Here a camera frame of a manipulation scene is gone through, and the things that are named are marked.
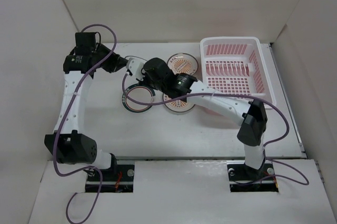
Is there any white plate green red rim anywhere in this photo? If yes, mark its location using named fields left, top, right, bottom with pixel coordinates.
left=121, top=84, right=155, bottom=114

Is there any orange sunburst plate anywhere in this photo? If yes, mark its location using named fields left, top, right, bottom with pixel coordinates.
left=164, top=100, right=195, bottom=115
left=167, top=53, right=199, bottom=75

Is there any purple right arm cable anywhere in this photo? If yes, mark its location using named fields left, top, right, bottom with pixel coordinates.
left=122, top=73, right=309, bottom=186

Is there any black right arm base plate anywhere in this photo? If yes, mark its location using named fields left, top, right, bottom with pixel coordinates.
left=227, top=163, right=279, bottom=192

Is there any pink white dish rack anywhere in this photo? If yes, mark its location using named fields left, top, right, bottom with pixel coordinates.
left=200, top=36, right=276, bottom=105

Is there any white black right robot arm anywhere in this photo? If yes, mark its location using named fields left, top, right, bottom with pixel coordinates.
left=140, top=58, right=267, bottom=179

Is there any orange sunburst plate front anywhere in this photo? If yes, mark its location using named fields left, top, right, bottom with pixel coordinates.
left=164, top=100, right=195, bottom=115

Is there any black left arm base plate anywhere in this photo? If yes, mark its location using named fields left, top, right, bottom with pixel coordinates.
left=85, top=160, right=135, bottom=193

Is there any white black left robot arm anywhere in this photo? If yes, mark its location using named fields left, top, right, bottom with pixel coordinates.
left=44, top=32, right=127, bottom=180

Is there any white plate grey flower pattern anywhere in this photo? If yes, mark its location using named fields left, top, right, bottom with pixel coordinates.
left=124, top=55, right=147, bottom=62

